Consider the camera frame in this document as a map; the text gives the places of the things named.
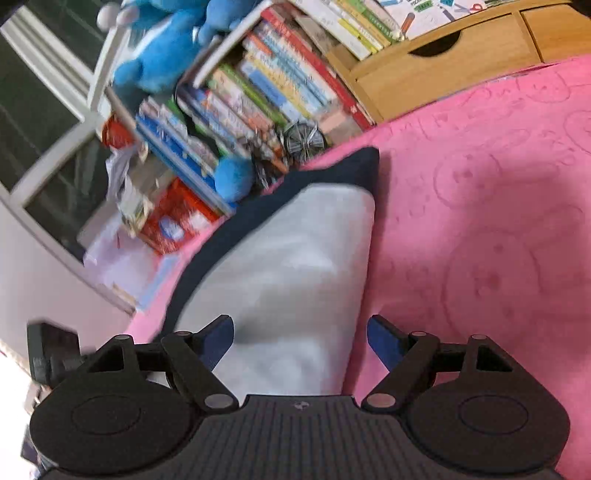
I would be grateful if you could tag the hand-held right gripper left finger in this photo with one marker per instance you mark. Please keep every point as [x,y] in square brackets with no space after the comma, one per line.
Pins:
[219,337]

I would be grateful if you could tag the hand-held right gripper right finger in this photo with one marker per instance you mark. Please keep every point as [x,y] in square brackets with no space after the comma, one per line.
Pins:
[383,339]

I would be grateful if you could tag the navy and white jacket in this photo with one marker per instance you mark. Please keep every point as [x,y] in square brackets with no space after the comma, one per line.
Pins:
[286,277]

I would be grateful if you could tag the light blue booklet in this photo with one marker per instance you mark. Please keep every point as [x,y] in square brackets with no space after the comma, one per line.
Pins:
[159,277]

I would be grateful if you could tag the white translucent bag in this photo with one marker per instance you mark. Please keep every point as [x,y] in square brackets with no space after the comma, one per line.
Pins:
[111,263]

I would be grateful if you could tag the red snack package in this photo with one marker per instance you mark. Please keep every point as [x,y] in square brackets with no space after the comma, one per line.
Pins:
[171,221]

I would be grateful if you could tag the pink printed blanket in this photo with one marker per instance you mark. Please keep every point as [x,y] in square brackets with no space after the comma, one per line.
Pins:
[485,230]

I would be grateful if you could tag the blue round plush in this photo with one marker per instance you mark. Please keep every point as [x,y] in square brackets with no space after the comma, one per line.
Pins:
[233,177]

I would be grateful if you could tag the stack of papers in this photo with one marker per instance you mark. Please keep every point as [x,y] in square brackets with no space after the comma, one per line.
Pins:
[129,203]

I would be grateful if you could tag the row of tall blue books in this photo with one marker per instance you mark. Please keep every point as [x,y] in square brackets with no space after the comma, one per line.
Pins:
[180,152]

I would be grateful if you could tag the metal bicycle model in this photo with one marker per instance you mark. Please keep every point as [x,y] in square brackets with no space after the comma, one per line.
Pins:
[302,141]

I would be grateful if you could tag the row of picture books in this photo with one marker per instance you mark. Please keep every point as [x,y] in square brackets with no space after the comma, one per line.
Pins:
[277,83]

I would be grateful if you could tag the wooden drawer organizer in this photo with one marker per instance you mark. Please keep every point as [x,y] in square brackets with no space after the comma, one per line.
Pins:
[461,60]

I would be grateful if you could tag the white shelf board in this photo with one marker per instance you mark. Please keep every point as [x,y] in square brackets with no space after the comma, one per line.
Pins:
[231,41]

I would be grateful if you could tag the blue plush toy red collar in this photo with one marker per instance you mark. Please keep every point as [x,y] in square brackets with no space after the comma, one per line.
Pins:
[221,18]

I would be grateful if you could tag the white box with pencil print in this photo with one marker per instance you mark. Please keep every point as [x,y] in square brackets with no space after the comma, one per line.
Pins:
[429,18]

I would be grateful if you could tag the white window frame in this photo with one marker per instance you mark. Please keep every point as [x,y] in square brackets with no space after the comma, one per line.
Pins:
[55,152]

